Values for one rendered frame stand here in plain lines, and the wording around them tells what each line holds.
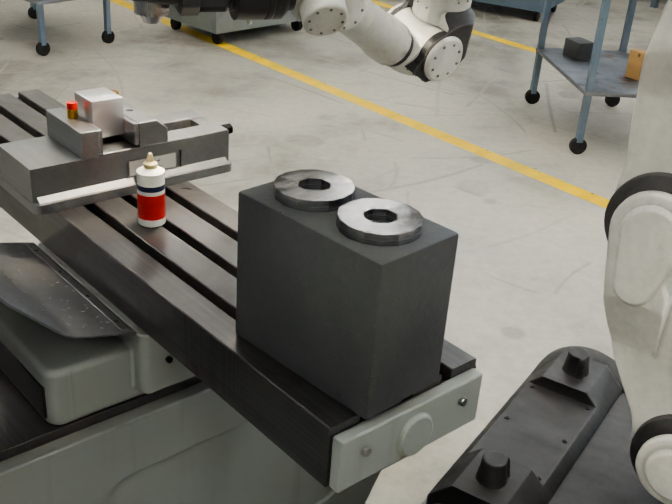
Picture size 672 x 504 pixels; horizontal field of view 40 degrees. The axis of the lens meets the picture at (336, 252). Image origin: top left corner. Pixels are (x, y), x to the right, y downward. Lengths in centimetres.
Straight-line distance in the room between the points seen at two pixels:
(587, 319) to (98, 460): 206
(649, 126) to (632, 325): 27
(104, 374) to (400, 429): 45
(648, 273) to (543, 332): 175
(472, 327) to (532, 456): 148
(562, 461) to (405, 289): 64
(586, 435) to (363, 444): 65
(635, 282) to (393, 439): 41
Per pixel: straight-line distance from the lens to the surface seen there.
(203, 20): 590
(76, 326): 124
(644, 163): 124
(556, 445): 152
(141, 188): 134
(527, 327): 298
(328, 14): 129
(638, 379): 137
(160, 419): 137
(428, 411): 105
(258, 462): 157
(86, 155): 143
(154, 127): 147
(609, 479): 152
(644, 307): 127
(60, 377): 126
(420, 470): 234
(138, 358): 128
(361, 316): 92
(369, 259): 89
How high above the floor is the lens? 149
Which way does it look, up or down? 27 degrees down
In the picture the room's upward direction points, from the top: 4 degrees clockwise
